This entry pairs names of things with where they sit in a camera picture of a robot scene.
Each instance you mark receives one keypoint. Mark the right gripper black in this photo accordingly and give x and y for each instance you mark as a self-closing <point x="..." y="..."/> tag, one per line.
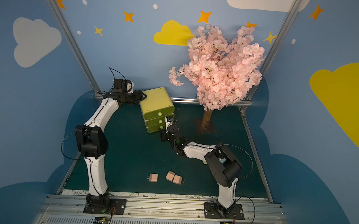
<point x="170" y="132"/>

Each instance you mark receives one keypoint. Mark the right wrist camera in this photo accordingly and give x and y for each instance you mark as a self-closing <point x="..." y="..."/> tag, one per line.
<point x="168" y="122"/>

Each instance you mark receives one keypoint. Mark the left circuit board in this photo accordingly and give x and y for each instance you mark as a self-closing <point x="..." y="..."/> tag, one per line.
<point x="101" y="220"/>

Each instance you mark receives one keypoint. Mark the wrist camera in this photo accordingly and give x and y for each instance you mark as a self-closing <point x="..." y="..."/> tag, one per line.
<point x="168" y="122"/>
<point x="122" y="86"/>

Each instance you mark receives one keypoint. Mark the aluminium front rail base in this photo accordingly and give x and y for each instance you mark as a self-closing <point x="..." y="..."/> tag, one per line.
<point x="148" y="208"/>

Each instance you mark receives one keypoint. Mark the yellow-green drawer cabinet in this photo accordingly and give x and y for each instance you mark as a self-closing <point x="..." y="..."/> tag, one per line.
<point x="156" y="99"/>

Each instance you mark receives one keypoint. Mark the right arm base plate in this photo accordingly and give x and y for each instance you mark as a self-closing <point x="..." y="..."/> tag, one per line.
<point x="215" y="211"/>

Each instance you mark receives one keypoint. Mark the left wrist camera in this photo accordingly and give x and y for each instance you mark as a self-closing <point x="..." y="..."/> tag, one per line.
<point x="122" y="86"/>

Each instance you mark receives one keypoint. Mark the aluminium frame post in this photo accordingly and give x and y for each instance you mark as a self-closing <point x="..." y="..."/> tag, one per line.
<point x="282" y="33"/>
<point x="64" y="26"/>

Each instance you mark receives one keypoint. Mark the pink blossom artificial tree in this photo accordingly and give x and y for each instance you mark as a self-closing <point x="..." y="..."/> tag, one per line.
<point x="222" y="72"/>

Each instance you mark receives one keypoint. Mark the green drawer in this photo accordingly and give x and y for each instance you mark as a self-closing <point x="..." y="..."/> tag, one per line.
<point x="160" y="121"/>
<point x="155" y="128"/>
<point x="154" y="114"/>

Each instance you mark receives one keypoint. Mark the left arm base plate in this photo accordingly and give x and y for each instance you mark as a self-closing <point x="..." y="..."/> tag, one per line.
<point x="115" y="206"/>

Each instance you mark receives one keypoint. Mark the aluminium back frame rail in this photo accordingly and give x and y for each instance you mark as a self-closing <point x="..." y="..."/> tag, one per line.
<point x="192" y="101"/>

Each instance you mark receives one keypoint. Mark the right aluminium frame post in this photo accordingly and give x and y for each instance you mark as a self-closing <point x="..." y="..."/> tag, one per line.
<point x="282" y="33"/>

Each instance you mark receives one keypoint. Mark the left aluminium frame post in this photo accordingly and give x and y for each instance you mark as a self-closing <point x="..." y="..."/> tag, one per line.
<point x="64" y="26"/>

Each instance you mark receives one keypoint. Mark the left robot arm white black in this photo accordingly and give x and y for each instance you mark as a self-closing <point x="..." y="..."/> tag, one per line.
<point x="92" y="143"/>

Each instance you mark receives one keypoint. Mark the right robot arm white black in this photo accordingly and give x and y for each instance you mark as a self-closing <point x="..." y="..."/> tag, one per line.
<point x="223" y="164"/>

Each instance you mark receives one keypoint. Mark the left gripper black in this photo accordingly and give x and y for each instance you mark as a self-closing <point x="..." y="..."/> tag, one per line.
<point x="135" y="96"/>

